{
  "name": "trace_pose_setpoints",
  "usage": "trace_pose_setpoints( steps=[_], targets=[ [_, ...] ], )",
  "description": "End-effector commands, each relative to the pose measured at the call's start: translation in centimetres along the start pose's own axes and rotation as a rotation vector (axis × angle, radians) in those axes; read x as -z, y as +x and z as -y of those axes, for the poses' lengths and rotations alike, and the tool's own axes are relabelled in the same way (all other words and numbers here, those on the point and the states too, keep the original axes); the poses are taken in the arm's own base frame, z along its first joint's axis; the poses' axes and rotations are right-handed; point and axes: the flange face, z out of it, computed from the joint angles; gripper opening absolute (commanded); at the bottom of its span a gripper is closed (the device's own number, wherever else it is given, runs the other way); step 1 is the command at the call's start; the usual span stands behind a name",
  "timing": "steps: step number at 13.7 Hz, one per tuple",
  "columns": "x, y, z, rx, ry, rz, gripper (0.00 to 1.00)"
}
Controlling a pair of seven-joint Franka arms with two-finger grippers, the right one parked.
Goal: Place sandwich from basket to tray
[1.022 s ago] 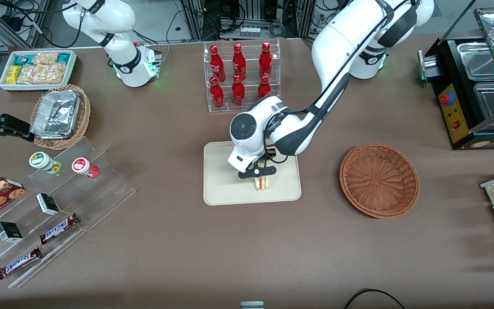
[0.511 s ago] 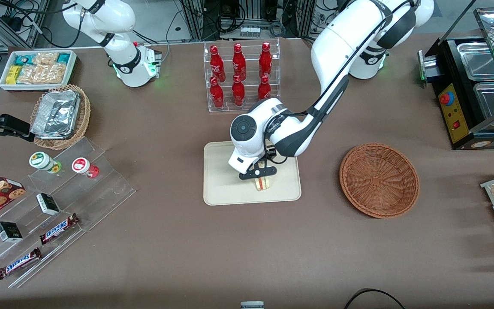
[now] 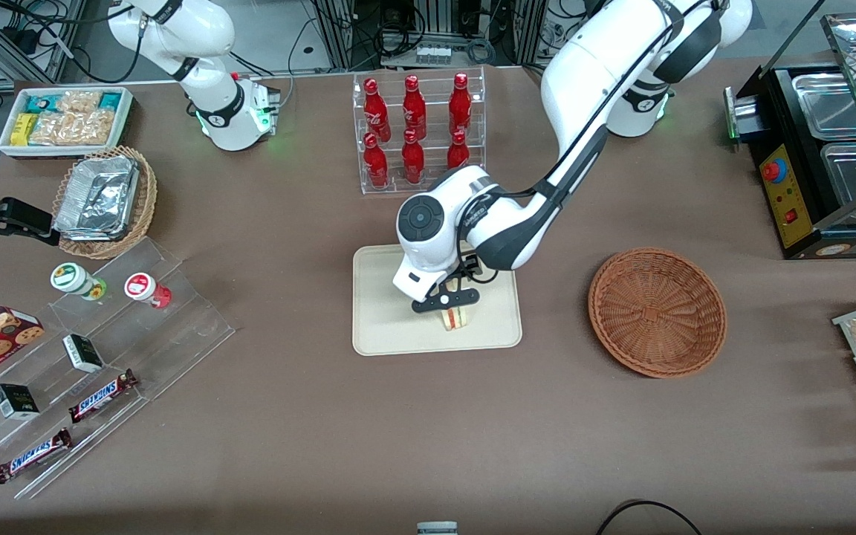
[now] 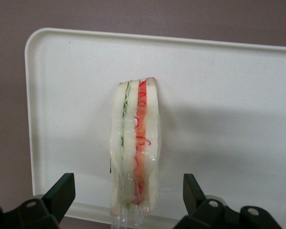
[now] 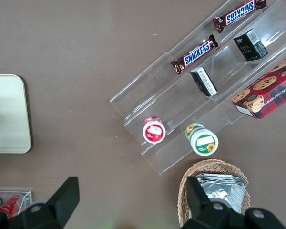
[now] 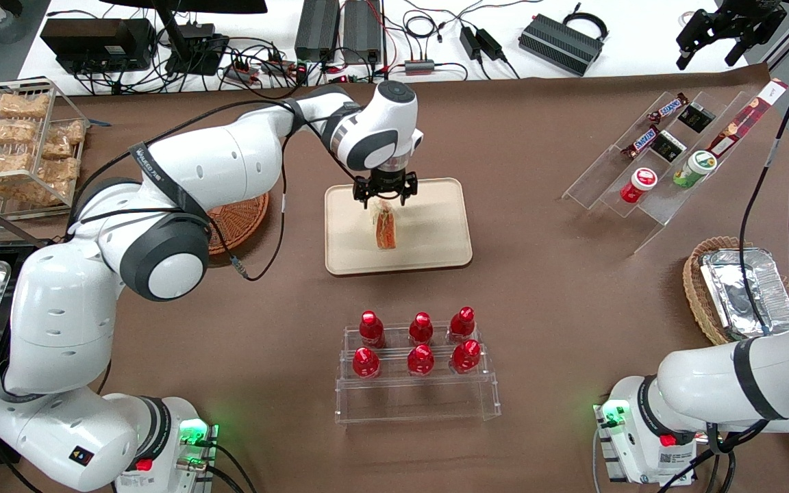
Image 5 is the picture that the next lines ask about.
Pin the stack of foil trays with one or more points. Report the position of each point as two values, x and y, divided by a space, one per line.
224 190

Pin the small black carton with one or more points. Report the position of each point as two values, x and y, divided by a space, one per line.
203 81
250 45

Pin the clear acrylic stepped shelf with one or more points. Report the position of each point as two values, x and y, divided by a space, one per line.
181 100

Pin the green lid snack cup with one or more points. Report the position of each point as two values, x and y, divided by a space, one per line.
203 142

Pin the red tartan cookie box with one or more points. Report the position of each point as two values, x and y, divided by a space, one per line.
267 95

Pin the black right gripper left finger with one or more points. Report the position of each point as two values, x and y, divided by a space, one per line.
54 210

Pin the clear acrylic bottle rack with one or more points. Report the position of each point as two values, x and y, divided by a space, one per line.
26 198

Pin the red lid snack cup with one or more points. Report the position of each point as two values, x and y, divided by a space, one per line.
154 132

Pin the Snickers chocolate bar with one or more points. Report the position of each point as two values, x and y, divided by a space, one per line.
196 53
240 13

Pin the light tan wicker basket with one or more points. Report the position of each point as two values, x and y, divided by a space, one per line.
212 167

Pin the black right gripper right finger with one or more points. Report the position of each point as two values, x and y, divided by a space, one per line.
205 214

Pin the beige plastic tray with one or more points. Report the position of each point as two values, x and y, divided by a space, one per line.
7 114

